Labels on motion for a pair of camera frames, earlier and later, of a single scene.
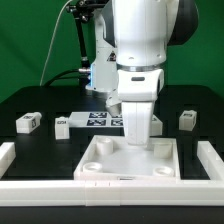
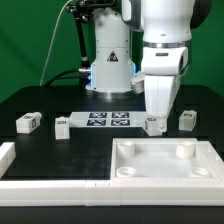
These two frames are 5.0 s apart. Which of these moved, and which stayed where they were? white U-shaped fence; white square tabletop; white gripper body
Moved: white square tabletop; white gripper body
Stayed: white U-shaped fence
